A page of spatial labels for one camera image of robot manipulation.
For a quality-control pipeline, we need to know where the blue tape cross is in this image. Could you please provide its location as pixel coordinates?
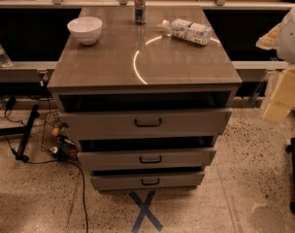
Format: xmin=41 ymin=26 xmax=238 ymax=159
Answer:
xmin=129 ymin=190 xmax=163 ymax=233

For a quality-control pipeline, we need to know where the grey drawer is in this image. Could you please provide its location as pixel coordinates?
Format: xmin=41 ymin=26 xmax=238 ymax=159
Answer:
xmin=90 ymin=171 xmax=205 ymax=191
xmin=60 ymin=109 xmax=232 ymax=141
xmin=78 ymin=148 xmax=216 ymax=171

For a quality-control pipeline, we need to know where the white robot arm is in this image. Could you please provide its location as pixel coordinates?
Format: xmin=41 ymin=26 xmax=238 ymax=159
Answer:
xmin=263 ymin=6 xmax=295 ymax=122

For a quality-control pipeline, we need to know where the energy drink can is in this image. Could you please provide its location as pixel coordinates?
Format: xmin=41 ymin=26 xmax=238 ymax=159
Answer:
xmin=134 ymin=0 xmax=147 ymax=24

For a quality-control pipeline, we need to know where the grey bottom drawer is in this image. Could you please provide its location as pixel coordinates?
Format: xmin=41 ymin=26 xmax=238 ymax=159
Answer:
xmin=90 ymin=171 xmax=205 ymax=191

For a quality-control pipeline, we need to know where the black stand foot left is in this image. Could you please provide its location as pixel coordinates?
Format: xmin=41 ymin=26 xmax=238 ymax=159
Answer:
xmin=0 ymin=105 xmax=40 ymax=162

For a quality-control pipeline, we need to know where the grey middle drawer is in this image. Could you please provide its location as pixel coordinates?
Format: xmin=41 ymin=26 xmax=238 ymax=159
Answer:
xmin=78 ymin=148 xmax=216 ymax=171

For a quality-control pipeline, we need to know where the white bowl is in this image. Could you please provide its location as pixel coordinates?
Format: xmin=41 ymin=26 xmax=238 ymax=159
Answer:
xmin=67 ymin=17 xmax=103 ymax=45

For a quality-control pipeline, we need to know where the grey drawer cabinet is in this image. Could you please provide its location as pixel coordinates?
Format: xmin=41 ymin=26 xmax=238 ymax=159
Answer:
xmin=46 ymin=5 xmax=244 ymax=192

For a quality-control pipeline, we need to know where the grey top drawer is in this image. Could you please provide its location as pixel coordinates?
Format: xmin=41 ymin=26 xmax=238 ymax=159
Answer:
xmin=60 ymin=109 xmax=232 ymax=141

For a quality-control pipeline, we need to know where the clear plastic water bottle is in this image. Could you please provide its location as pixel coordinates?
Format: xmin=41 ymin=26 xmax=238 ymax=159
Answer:
xmin=158 ymin=18 xmax=213 ymax=46

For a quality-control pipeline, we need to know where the black floor cable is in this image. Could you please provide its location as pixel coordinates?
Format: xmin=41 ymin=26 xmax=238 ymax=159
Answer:
xmin=0 ymin=94 xmax=89 ymax=233

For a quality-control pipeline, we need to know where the small bottle at left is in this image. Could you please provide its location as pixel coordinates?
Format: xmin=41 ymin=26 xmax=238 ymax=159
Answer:
xmin=0 ymin=44 xmax=13 ymax=67

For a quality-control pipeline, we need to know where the wire basket with items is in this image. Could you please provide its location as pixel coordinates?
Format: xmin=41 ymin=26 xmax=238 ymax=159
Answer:
xmin=41 ymin=112 xmax=79 ymax=161

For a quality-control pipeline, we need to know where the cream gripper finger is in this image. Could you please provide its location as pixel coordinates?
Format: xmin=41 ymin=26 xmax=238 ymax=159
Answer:
xmin=263 ymin=65 xmax=295 ymax=123

